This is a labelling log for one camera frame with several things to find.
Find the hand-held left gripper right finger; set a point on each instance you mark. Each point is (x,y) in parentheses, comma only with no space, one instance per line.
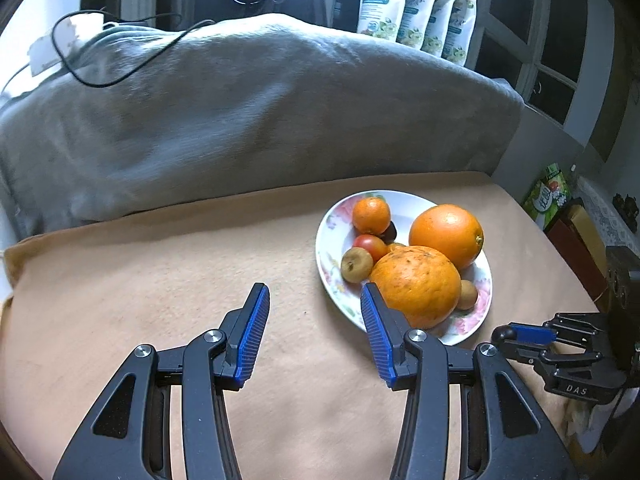
(380,337)

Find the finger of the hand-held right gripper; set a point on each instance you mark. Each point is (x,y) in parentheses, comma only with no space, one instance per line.
(530,334)
(550,358)

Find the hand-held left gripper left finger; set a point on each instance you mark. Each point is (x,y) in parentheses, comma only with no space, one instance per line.
(252,335)

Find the large spotted orange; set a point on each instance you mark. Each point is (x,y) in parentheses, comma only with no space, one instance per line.
(417,285)

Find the brown kiwi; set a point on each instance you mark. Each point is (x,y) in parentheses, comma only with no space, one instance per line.
(356,265)
(468,295)

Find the red cherry tomato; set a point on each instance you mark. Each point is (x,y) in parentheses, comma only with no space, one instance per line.
(371,247)

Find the small dark round fruit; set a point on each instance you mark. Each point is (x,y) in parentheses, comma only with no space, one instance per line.
(390,231)

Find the white floral plate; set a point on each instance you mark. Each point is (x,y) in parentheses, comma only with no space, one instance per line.
(334,230)

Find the large smooth orange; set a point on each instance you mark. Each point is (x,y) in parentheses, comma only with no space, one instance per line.
(446,235)

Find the small tangerine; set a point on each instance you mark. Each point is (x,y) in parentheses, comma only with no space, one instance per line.
(371,215)

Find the red cardboard box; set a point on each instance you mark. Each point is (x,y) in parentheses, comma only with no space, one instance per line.
(570,247)

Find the yellow cardboard box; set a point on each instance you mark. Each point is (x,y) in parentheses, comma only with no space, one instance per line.
(582,225)

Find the green printed box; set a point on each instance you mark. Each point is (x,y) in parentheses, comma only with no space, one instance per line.
(547,197)

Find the white lace cloth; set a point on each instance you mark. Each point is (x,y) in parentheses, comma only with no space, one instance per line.
(600,210)

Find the small dark ornament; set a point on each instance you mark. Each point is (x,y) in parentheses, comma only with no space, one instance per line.
(627,210)

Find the grey fleece blanket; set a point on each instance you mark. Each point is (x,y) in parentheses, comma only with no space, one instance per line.
(250,120)

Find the white power strip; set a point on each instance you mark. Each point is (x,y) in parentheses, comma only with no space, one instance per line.
(45,55)

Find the white window frame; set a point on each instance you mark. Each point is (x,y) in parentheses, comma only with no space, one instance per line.
(542,25)

